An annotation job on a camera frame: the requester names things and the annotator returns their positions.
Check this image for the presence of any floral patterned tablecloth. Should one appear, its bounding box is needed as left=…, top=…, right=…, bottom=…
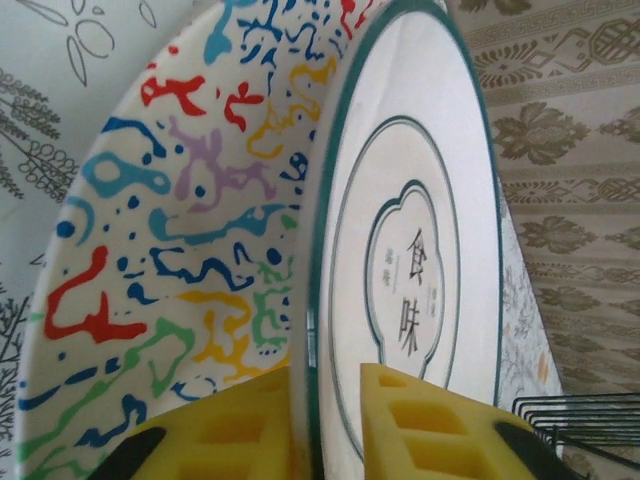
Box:
left=0, top=0, right=569, bottom=480

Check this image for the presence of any black wire dish rack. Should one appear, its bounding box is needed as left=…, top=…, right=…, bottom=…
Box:
left=510, top=392, right=640, bottom=480

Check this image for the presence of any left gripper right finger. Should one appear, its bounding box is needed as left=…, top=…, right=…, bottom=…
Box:
left=359, top=362, right=571, bottom=480

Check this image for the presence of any white plate with green rim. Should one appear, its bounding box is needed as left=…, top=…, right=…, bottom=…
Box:
left=303, top=0, right=504, bottom=480

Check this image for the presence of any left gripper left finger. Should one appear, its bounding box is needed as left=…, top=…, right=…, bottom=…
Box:
left=92, top=367, right=304, bottom=480

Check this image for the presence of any colourful squiggle pattern plate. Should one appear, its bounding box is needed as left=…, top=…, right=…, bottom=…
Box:
left=12, top=0, right=396, bottom=480

